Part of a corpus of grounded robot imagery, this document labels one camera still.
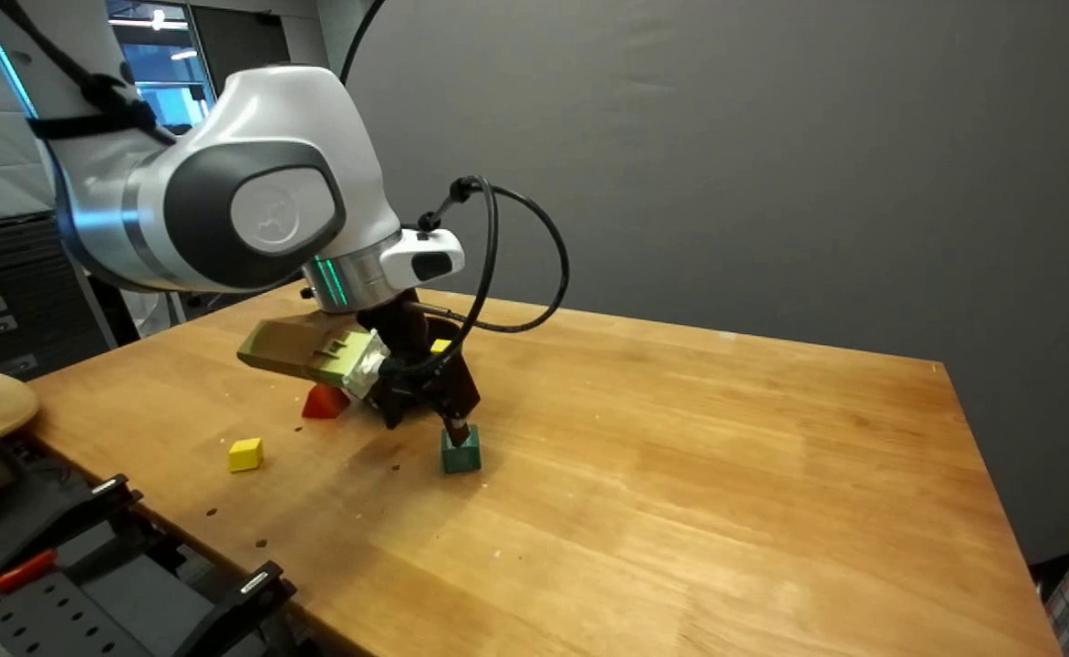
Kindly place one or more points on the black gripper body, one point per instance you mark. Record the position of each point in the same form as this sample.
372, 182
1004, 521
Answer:
416, 365

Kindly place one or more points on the large yellow wooden block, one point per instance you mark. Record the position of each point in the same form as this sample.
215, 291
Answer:
440, 348

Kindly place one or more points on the green wooden block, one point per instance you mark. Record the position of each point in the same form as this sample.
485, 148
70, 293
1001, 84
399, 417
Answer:
461, 460

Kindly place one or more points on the large orange-red wooden block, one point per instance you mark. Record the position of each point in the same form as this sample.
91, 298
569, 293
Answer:
322, 401

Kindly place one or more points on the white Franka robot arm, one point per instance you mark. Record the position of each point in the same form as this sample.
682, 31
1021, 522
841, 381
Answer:
253, 182

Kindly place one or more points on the small yellow wooden cube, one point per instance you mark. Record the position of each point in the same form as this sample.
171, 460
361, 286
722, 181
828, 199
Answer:
245, 454

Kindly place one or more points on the black pole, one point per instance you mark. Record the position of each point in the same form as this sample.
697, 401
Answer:
114, 314

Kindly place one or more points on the dark flat panel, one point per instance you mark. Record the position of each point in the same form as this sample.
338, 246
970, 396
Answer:
245, 31

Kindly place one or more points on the grey photo backdrop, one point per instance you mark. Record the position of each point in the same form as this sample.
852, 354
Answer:
737, 157

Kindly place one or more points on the black equipment case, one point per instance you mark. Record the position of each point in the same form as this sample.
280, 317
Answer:
7, 305

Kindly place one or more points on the black perforated mounting board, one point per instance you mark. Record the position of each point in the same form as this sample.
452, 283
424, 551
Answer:
61, 623

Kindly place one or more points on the wrist mounted camera box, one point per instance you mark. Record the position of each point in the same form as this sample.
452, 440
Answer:
299, 351

